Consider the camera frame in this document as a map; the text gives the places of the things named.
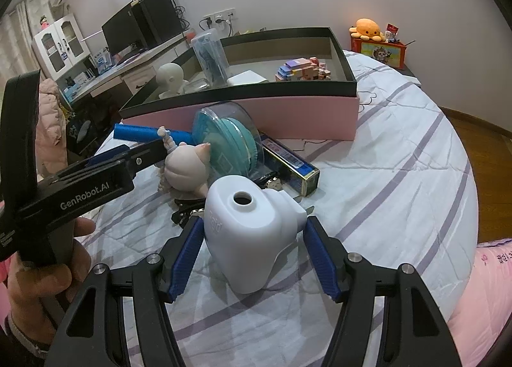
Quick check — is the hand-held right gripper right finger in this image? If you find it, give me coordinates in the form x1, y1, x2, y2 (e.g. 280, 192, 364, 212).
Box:
303, 215, 460, 367

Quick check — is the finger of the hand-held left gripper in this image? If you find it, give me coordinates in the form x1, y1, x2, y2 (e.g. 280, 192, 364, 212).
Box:
85, 144, 131, 168
94, 136, 171, 183

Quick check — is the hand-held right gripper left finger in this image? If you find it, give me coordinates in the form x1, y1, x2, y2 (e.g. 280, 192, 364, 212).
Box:
43, 215, 205, 367

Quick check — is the pink unicorn figurine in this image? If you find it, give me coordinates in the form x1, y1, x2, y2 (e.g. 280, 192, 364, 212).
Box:
157, 126, 213, 202

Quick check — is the white plug-in device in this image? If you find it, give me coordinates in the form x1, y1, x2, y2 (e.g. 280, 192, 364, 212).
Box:
204, 175, 315, 295

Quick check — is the white bust figurine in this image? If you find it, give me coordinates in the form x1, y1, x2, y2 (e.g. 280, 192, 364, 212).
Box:
155, 62, 189, 101

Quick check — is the clear plastic case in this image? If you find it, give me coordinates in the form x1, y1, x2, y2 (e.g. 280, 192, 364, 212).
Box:
190, 28, 232, 86

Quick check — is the white charger adapter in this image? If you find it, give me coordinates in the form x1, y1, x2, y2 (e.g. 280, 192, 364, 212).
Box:
227, 69, 268, 86

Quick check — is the pink and black storage box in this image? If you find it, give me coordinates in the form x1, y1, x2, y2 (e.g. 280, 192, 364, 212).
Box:
118, 26, 360, 141

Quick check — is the pink building block toy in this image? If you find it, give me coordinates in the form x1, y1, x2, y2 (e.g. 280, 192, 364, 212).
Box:
275, 57, 316, 82

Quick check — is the person's left forearm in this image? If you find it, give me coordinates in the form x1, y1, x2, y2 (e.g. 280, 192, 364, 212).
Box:
0, 311, 51, 364

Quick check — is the person's left hand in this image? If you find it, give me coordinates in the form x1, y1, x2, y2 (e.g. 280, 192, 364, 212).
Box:
7, 216, 97, 338

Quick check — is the blue plastic tool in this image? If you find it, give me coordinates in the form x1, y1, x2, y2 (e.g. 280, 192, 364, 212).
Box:
113, 123, 197, 145

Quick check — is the black office chair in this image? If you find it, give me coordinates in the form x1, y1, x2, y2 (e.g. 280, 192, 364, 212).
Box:
64, 105, 113, 156

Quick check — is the pink padded jacket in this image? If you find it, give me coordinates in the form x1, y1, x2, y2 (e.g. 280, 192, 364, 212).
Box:
35, 78, 69, 176

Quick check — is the white desk with drawers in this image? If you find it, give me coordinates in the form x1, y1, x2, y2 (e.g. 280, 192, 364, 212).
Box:
60, 29, 197, 104

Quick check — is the teal brush in clear case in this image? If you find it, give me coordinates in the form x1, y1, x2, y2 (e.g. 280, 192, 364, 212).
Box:
192, 100, 265, 180

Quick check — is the blue and gold box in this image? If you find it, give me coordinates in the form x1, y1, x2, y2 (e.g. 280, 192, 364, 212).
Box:
258, 137, 321, 197

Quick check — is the white glass-door cabinet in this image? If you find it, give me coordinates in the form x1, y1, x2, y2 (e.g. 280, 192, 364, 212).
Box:
31, 14, 91, 82

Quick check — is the black computer monitor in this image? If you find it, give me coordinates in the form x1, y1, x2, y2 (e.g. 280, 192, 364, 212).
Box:
101, 1, 145, 56

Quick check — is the black speakers stack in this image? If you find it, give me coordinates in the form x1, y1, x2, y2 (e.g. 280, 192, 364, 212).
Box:
130, 0, 184, 50

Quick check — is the pink printed quilt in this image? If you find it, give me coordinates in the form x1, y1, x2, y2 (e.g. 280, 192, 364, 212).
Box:
445, 236, 512, 367

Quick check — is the red printed toy box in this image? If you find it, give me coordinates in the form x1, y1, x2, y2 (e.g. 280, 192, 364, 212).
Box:
351, 36, 410, 70

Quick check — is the orange octopus plush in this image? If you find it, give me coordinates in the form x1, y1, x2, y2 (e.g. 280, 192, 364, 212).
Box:
348, 18, 386, 42

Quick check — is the white wall outlet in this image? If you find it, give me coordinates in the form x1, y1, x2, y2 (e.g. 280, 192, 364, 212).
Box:
203, 9, 237, 26

